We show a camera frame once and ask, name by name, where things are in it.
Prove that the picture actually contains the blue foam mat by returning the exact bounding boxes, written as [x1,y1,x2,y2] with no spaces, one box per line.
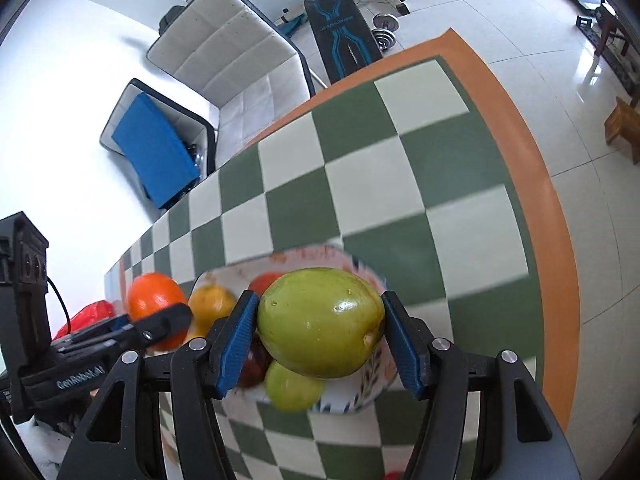
[112,92,199,210]

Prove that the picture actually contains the wooden stool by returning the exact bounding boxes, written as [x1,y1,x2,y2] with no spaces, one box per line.
[604,96,640,166]

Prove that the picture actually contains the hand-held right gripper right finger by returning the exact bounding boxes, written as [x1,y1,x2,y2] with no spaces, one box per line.
[382,291,581,480]

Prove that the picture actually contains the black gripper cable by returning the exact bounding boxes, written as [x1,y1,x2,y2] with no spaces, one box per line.
[46,277,71,336]

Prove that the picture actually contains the yellow citrus fruit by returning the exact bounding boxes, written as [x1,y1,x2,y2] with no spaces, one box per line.
[187,284,238,342]

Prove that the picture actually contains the red plastic bag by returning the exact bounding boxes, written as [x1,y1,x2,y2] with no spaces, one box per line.
[52,300,119,341]

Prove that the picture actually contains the chrome dumbbells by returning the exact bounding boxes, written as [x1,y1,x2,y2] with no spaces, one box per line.
[372,12,402,54]

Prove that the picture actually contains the green apple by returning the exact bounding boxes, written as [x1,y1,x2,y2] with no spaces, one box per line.
[256,267,386,380]
[264,360,327,414]

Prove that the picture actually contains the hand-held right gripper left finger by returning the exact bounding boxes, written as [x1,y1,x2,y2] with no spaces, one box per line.
[57,290,261,480]

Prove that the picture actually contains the black blue sit-up bench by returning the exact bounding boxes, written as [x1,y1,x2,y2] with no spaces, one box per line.
[302,0,384,86]

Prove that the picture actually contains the white padded chair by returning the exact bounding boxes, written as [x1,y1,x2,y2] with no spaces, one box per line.
[146,0,317,162]

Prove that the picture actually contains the orange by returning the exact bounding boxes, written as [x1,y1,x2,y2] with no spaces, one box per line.
[127,272,187,352]
[247,272,287,297]

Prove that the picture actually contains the green white checkered tablecloth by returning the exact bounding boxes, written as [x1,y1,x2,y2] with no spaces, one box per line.
[105,27,578,480]

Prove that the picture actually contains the brown round fruit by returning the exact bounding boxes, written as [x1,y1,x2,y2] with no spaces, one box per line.
[239,336,273,389]

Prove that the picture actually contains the oval floral ceramic plate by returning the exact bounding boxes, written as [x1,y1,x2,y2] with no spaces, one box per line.
[197,245,401,416]

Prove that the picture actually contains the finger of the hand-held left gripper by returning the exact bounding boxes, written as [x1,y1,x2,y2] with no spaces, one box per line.
[107,304,193,357]
[52,314,135,355]

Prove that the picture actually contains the dark wooden chair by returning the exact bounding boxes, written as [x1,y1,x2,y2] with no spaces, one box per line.
[595,0,632,59]

